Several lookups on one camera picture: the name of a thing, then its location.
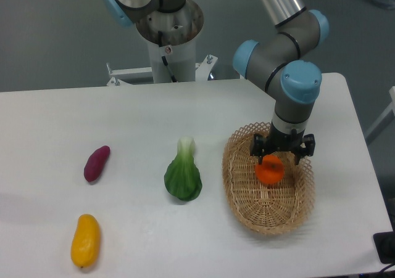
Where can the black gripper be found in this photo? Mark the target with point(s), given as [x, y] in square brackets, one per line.
[276, 141]

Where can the woven wicker basket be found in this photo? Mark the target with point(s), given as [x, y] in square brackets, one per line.
[267, 209]

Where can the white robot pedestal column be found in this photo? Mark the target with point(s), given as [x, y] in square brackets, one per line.
[180, 60]

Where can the green bok choy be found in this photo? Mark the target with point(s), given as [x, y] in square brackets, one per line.
[182, 178]

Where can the purple sweet potato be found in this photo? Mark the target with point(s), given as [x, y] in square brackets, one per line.
[96, 163]

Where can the black device at table edge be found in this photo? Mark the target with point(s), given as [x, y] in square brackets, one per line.
[384, 243]

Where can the yellow mango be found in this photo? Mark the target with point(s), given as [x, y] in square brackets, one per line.
[86, 242]

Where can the white frame at right edge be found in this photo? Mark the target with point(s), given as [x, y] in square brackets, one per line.
[383, 120]

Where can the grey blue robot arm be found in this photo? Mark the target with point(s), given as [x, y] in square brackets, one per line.
[277, 68]

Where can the orange mandarin fruit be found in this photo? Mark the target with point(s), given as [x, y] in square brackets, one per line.
[270, 171]

